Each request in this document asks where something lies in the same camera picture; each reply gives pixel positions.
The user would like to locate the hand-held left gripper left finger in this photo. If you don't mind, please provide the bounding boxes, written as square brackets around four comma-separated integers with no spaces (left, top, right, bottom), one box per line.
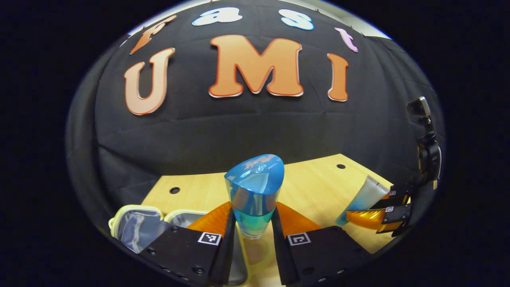
[139,201,237,287]

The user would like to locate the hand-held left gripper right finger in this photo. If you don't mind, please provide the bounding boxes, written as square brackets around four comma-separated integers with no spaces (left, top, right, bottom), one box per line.
[271,201,375,287]

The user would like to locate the blue gradient skin care tube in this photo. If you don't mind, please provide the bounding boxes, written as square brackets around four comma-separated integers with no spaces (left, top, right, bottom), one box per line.
[335,175,390,227]

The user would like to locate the blue skin care bottle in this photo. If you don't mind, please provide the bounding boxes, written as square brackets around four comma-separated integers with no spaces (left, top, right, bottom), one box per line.
[224,154,285,240]

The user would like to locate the black backdrop cloth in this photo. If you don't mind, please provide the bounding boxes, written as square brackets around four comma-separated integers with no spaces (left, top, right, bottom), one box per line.
[66,0,446,240]

